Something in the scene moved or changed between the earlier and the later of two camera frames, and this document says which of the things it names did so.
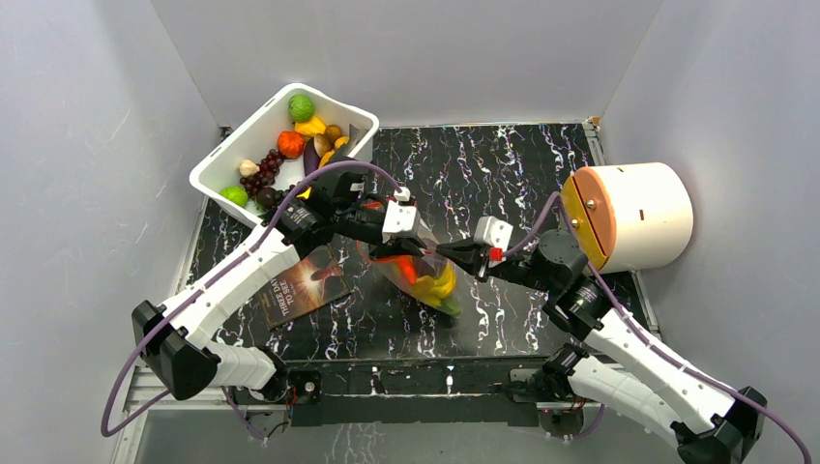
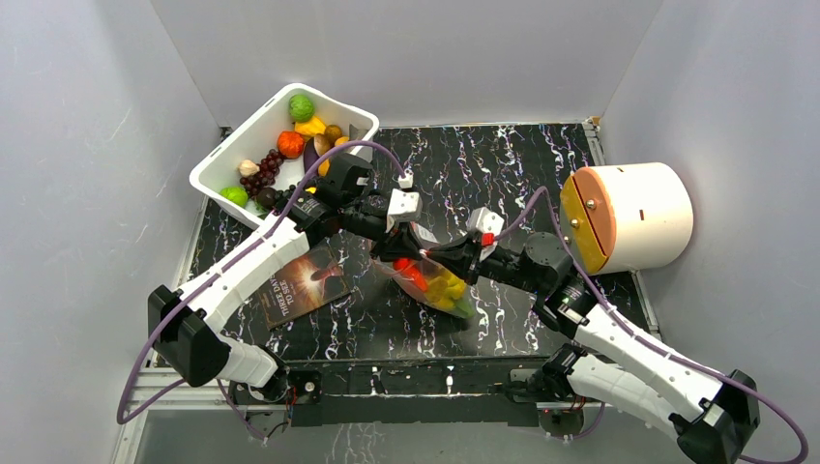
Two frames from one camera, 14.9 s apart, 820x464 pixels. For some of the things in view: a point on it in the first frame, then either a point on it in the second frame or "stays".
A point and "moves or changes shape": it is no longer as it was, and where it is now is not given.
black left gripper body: (358, 222) stays
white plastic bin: (260, 133) stays
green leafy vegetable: (451, 305) to (464, 308)
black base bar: (424, 391) stays
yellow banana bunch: (435, 291) moves or changes shape
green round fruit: (301, 107) stays
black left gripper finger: (400, 245) stays
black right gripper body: (483, 260) stays
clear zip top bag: (429, 277) moves or changes shape
